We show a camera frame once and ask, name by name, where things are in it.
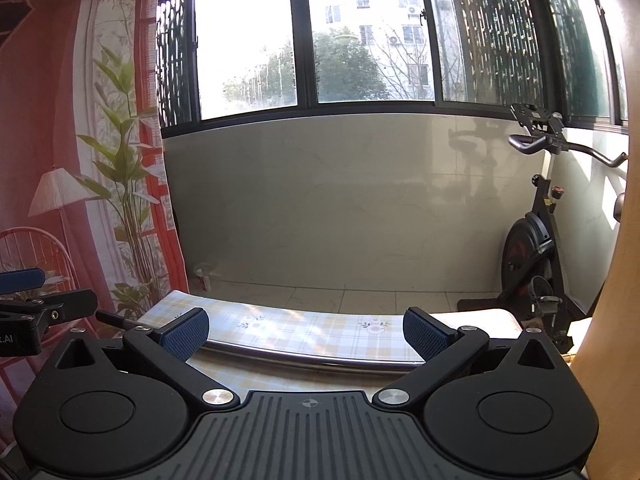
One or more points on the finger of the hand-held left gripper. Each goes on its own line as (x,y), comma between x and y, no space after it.
(65,305)
(22,280)

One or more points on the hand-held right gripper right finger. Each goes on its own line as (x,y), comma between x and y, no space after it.
(425,332)

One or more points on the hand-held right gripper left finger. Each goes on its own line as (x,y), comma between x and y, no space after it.
(187,332)

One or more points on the long metal pole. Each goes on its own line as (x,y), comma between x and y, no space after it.
(280,355)

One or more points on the checkered floral tablecloth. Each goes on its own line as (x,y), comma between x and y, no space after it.
(300,330)

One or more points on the black exercise bike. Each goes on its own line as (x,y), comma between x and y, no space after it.
(527,245)

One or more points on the black framed window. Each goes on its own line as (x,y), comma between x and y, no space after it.
(300,35)

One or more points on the printed wall cloth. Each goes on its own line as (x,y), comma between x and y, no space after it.
(85,160)

